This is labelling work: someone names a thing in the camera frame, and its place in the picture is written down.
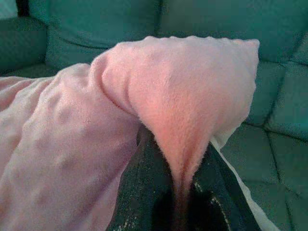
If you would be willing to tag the green leather sofa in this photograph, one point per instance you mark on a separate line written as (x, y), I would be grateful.
(216, 19)

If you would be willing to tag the pink dotted plush pillow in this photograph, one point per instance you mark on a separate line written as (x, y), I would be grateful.
(72, 132)

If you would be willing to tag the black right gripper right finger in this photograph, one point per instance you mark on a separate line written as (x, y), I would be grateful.
(223, 192)

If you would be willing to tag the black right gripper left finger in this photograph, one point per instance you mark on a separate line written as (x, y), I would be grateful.
(146, 183)

